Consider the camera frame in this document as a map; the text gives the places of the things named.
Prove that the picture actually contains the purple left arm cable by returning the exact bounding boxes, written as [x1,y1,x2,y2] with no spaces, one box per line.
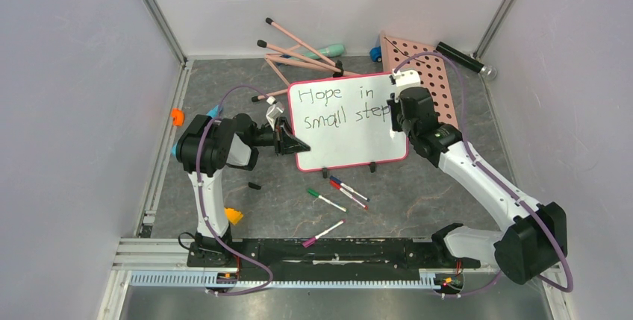
[194,86,276,298]

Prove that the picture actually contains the orange plastic piece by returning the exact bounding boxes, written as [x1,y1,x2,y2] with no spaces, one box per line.
[170,108,185,127]

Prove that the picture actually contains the blue toy car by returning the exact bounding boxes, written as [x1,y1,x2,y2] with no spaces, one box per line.
[369,46,382,63]

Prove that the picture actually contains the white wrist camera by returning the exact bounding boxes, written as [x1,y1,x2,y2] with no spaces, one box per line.
[390,69,421,98]
[266,96,285,128]

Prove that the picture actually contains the pink easel legs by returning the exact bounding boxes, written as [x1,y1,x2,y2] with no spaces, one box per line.
[257,17,360,97]

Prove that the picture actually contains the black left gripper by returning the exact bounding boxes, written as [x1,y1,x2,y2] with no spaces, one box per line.
[249,117,311,157]

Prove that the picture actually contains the blue toy marker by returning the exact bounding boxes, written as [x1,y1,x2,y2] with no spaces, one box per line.
[171,105,222,157]

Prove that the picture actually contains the green whiteboard marker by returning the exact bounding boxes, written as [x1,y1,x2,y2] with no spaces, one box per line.
[306,188,347,213]

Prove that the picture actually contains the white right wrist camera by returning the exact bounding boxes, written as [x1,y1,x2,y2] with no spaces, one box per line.
[390,69,421,98]

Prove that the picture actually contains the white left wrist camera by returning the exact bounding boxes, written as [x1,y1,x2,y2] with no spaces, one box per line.
[266,96,285,128]

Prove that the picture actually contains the blue whiteboard marker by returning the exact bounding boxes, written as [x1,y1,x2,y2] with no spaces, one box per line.
[329,175,370,201]

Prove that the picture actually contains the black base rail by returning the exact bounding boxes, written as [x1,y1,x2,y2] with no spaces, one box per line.
[187,238,481,281]

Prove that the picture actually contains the pink framed whiteboard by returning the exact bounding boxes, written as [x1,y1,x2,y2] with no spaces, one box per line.
[287,73,408,172]

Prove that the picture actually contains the black flashlight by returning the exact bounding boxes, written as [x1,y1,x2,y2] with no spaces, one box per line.
[436,42,497,80]

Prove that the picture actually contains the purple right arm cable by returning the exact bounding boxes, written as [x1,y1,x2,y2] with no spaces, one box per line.
[393,51,575,298]

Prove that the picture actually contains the yellow orange wedge block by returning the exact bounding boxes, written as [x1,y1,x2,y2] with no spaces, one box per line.
[224,207,244,225]

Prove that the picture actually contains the red whiteboard marker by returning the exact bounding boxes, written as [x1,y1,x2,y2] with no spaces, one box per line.
[329,180,368,210]

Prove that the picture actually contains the black marker cap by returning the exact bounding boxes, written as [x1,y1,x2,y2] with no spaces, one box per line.
[248,182,262,190]

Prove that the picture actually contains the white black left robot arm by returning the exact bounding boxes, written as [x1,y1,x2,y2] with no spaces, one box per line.
[175,113,311,266]

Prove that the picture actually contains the teal green toy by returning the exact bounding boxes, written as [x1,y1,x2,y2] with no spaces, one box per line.
[289,44,346,63]

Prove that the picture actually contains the pink perforated board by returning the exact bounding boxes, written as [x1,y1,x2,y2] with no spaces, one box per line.
[379,31,459,128]

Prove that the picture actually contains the white cable comb strip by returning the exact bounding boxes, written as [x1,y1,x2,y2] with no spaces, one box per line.
[129,270,440,290]

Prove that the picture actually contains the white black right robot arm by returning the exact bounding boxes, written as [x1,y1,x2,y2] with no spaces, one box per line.
[387,87,574,292]

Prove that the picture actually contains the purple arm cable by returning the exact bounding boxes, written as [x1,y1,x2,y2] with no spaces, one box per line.
[194,86,276,298]
[393,51,575,298]

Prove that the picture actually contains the purple whiteboard marker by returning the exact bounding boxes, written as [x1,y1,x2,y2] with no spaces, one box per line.
[302,219,346,248]

